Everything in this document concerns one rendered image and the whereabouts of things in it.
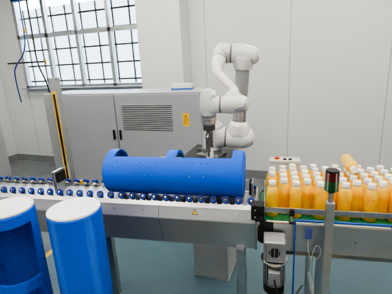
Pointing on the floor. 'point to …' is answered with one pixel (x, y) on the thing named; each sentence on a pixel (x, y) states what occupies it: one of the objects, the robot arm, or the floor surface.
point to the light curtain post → (58, 104)
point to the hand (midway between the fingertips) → (210, 155)
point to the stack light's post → (327, 247)
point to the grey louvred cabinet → (125, 125)
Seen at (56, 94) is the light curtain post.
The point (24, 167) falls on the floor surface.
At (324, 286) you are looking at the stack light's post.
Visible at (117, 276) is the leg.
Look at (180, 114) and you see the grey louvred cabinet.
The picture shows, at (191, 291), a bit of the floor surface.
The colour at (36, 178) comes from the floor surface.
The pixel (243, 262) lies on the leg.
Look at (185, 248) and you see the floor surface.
